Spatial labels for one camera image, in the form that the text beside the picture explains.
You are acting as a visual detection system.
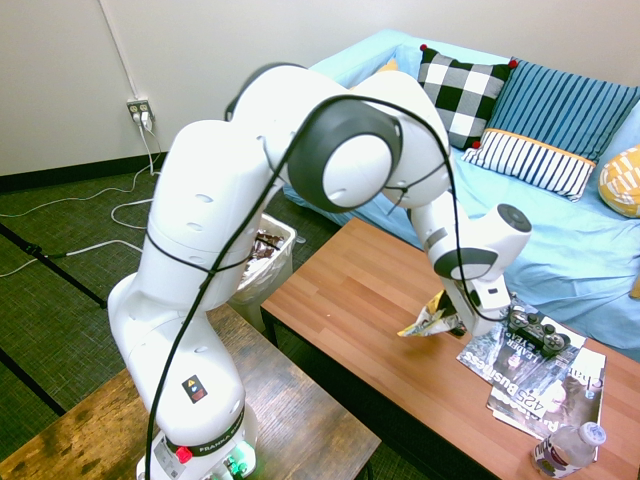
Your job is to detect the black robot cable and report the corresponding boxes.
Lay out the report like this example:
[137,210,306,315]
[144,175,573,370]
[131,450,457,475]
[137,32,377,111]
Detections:
[143,94,507,480]

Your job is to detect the dark wooden stand table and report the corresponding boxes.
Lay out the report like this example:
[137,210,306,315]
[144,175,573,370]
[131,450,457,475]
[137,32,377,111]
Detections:
[0,302,383,480]

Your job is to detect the yellow chip bag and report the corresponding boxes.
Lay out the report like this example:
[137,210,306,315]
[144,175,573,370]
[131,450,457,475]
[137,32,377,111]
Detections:
[397,288,469,339]

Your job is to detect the black white checkered pillow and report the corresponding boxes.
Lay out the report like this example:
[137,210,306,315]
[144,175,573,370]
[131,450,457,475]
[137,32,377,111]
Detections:
[417,43,519,151]

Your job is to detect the white power cable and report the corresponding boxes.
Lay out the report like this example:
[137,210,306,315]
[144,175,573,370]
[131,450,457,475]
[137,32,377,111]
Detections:
[0,124,164,219]
[0,197,155,279]

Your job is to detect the white navy striped pillow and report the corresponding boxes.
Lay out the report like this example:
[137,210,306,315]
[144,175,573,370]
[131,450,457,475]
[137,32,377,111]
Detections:
[460,127,598,203]

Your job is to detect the light wooden coffee table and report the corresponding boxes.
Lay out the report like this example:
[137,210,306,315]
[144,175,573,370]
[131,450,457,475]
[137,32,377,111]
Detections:
[260,217,640,480]

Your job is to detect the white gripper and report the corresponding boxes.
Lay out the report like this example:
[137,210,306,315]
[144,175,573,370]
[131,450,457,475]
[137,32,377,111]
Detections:
[446,278,509,338]

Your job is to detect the light blue sofa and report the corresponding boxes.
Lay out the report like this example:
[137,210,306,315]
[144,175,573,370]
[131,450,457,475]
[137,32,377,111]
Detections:
[282,28,640,364]

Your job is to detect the wall power outlet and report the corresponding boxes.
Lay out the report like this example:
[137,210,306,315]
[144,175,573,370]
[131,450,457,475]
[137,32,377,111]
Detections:
[125,98,154,124]

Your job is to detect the blue striped pillow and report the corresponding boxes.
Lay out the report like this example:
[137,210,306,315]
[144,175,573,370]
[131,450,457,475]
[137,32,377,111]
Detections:
[487,58,640,164]

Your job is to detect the white trash bin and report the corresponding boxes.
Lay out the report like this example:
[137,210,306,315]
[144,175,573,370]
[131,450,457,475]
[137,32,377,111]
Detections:
[229,213,299,307]

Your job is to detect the business magazine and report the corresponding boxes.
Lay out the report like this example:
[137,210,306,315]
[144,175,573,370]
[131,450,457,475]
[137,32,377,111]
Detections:
[455,298,588,397]
[487,347,608,442]

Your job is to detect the grey plastic trash bin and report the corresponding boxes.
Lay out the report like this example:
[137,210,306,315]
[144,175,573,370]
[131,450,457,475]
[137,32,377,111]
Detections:
[227,212,299,332]

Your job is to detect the black tripod leg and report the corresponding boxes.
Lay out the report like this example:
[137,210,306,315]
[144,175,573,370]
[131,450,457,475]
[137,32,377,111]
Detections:
[0,222,109,310]

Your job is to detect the plain yellow pillow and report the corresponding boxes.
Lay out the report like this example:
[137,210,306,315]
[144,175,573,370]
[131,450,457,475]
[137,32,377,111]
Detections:
[349,58,401,91]

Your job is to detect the yellow white patterned pillow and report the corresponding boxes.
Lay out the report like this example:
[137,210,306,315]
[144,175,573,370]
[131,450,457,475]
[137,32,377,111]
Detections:
[598,144,640,219]

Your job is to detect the clear plastic water bottle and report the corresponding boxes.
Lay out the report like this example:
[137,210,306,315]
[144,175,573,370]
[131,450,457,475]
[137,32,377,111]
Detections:
[530,421,608,480]

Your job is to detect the black game controller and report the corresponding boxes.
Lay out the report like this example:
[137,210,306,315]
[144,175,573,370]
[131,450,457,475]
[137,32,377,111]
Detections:
[506,306,573,359]

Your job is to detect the white wall cable conduit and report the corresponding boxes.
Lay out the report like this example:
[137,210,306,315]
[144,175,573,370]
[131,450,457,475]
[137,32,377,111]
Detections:
[97,0,141,101]

